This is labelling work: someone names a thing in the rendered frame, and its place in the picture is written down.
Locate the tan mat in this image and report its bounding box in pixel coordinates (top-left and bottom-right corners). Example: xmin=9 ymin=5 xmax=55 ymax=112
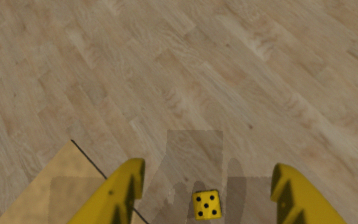
xmin=0 ymin=139 xmax=107 ymax=224

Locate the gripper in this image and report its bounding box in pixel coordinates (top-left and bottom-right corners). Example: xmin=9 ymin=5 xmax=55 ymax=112
xmin=67 ymin=158 xmax=347 ymax=224

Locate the yellow die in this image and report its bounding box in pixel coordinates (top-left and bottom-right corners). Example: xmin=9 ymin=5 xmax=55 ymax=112
xmin=192 ymin=189 xmax=222 ymax=221

